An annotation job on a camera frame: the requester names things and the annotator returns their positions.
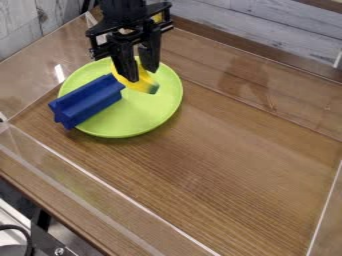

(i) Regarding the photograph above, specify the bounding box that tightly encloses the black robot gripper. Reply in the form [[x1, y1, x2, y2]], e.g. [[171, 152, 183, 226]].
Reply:
[[86, 0, 174, 82]]

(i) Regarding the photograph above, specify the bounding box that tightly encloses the yellow toy banana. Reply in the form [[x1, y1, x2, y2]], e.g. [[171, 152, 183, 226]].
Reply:
[[111, 62, 159, 94]]

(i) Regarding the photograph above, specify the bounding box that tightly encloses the green plastic plate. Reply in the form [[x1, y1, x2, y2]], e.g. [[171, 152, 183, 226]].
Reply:
[[75, 63, 183, 138]]

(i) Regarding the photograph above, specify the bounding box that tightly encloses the blue plastic block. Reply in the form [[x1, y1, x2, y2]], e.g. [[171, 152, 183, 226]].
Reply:
[[48, 74, 124, 129]]

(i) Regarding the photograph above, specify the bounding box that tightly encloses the clear acrylic front wall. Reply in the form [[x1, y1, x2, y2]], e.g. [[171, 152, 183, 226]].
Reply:
[[0, 122, 221, 256]]

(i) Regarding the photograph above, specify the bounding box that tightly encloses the black cable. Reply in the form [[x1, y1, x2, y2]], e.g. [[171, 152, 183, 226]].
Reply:
[[0, 223, 38, 256]]

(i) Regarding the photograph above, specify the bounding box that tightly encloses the black metal mount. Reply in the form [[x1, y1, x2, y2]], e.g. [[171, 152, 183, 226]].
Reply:
[[31, 226, 79, 256]]

